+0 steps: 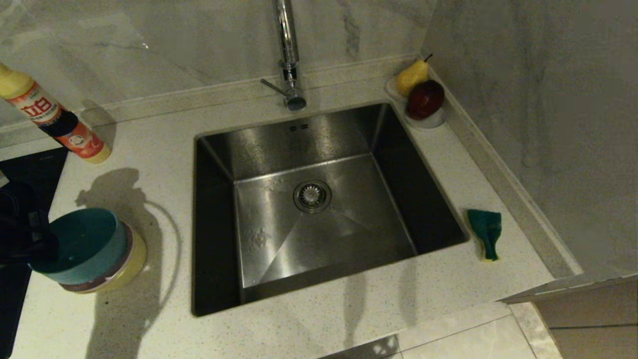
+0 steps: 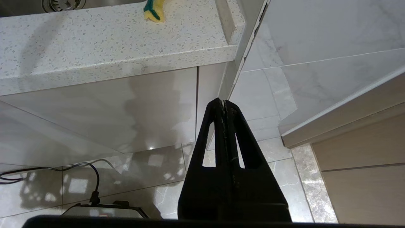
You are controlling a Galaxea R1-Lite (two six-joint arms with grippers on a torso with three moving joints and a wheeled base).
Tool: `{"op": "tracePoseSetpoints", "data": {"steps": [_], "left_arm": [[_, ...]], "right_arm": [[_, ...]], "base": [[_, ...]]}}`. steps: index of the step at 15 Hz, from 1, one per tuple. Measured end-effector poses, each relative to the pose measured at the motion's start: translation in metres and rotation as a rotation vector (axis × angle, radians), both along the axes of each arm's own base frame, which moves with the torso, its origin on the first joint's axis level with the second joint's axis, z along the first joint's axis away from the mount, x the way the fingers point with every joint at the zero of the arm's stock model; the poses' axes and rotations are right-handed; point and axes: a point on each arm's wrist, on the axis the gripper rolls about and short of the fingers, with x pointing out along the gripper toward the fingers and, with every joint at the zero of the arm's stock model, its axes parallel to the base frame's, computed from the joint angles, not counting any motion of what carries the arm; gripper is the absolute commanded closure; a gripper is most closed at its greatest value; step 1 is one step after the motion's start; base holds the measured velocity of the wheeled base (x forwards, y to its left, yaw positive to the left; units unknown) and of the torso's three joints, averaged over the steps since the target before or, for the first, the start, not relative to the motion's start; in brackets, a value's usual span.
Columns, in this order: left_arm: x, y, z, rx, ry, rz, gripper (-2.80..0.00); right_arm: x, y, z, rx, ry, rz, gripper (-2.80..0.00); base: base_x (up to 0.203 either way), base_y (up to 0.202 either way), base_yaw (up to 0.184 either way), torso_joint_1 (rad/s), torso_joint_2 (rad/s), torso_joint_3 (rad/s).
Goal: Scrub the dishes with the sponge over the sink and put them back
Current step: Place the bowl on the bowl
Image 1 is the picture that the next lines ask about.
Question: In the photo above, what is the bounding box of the dark red apple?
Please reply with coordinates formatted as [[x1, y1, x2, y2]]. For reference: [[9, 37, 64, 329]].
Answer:
[[406, 80, 446, 120]]

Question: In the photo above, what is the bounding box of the chrome faucet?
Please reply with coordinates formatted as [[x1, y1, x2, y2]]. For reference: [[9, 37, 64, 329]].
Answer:
[[260, 0, 308, 112]]

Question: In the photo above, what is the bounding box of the round metal sink drain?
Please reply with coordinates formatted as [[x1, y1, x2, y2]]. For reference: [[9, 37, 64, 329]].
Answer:
[[293, 179, 332, 214]]

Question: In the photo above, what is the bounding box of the yellow pear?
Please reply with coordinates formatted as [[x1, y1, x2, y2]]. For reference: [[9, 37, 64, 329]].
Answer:
[[396, 54, 434, 96]]

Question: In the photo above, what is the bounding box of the black induction cooktop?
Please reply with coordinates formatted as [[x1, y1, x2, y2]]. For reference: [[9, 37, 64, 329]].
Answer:
[[0, 147, 69, 359]]

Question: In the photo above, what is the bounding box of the pink plastic bowl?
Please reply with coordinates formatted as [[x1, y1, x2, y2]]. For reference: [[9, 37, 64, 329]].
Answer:
[[59, 222, 135, 294]]

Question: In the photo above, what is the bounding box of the stainless steel sink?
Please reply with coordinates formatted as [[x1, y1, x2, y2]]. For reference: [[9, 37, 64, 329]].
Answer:
[[192, 101, 469, 317]]

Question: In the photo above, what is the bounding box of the yellow plastic bowl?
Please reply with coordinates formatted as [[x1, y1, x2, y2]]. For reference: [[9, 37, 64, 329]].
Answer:
[[75, 224, 148, 295]]

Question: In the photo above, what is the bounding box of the small white dish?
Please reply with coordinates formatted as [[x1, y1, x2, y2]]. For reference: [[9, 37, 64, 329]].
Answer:
[[385, 75, 448, 131]]

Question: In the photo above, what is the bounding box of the blue plastic bowl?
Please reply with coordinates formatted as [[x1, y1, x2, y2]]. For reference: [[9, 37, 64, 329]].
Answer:
[[29, 207, 129, 286]]

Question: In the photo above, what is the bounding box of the green and yellow sponge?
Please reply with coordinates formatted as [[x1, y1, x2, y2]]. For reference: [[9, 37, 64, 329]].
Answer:
[[467, 209, 503, 263]]

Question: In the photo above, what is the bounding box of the orange dish soap bottle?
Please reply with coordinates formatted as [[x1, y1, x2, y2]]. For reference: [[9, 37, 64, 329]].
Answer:
[[0, 61, 112, 164]]

